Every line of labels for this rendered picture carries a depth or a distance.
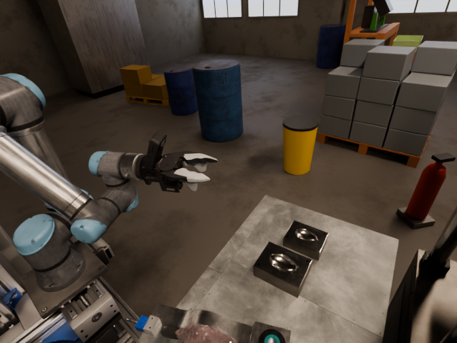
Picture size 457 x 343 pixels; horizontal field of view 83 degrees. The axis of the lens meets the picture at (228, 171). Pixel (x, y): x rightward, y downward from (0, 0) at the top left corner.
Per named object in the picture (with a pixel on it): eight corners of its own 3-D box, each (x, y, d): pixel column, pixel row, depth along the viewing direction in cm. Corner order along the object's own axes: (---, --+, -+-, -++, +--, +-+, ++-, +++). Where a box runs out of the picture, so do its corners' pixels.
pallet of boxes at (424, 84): (428, 140, 347) (468, 41, 280) (415, 168, 299) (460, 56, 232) (339, 122, 415) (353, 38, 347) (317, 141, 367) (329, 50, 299)
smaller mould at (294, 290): (253, 275, 113) (253, 265, 109) (268, 250, 123) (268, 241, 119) (297, 298, 103) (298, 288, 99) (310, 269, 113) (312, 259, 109)
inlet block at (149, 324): (124, 329, 96) (120, 322, 93) (132, 316, 100) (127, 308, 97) (155, 339, 92) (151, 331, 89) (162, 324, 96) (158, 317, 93)
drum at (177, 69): (183, 118, 476) (175, 73, 432) (166, 112, 506) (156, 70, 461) (204, 108, 508) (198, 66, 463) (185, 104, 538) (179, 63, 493)
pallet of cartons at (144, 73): (123, 100, 588) (113, 68, 549) (156, 88, 647) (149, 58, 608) (158, 110, 520) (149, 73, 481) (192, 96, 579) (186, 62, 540)
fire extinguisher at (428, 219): (434, 215, 239) (466, 152, 201) (432, 235, 220) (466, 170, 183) (398, 204, 254) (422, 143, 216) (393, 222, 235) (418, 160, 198)
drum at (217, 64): (225, 147, 374) (218, 71, 315) (192, 136, 412) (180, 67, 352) (251, 128, 416) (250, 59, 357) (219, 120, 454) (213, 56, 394)
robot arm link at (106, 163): (109, 168, 82) (99, 145, 77) (139, 171, 79) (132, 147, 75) (92, 183, 76) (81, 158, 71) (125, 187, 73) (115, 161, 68)
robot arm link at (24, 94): (49, 237, 94) (-55, 85, 63) (78, 209, 106) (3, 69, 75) (77, 242, 91) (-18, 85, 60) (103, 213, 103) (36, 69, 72)
